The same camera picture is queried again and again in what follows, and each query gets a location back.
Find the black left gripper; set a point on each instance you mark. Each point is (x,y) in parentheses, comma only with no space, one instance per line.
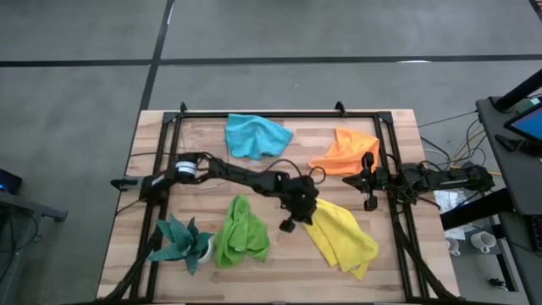
(302,209)

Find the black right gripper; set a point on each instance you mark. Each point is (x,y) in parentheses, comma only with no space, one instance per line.
(369,199)

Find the orange microfiber towel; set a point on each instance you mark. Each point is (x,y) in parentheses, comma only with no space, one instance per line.
(347,152)

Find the yellow microfiber towel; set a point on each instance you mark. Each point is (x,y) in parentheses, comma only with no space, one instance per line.
(343,237)

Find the green microfiber towel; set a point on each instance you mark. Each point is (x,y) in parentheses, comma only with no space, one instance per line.
(241,233)

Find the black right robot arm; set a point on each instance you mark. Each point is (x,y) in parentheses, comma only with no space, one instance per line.
(449,178)

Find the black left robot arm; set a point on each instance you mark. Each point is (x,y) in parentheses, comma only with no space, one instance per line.
(254,180)

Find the blue microfiber towel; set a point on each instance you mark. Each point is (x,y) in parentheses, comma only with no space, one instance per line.
(254,135)

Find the white paper sheets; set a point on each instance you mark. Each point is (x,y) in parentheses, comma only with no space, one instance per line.
(449,201)

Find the white plant pot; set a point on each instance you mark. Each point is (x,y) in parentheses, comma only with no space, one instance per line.
(208,254)

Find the white mug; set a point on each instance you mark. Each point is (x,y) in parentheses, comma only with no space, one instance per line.
(452,245)
(482,241)

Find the green artificial plant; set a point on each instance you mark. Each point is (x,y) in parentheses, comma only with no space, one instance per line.
(182,245)

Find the black side desk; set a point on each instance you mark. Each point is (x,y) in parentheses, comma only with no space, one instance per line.
(508,186)

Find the black power plug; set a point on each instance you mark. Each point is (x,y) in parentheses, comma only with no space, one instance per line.
(496,282)

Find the black monitor base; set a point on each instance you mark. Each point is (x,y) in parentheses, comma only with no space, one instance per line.
(529,147)

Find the tablet with blue screen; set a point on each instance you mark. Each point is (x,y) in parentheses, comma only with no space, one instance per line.
(531,125)

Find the black keyboard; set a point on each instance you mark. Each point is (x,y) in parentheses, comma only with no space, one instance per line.
(538,233)

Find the grey desk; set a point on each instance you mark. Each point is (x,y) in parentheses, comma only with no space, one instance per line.
(29,206)

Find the black device with blue light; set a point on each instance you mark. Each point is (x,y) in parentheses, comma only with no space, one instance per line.
(9,182)

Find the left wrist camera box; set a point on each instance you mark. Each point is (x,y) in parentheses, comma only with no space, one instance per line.
(305,188)

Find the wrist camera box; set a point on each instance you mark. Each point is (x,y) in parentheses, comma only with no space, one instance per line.
(305,188)
(384,180)

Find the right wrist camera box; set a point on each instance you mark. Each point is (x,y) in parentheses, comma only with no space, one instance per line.
(384,180)

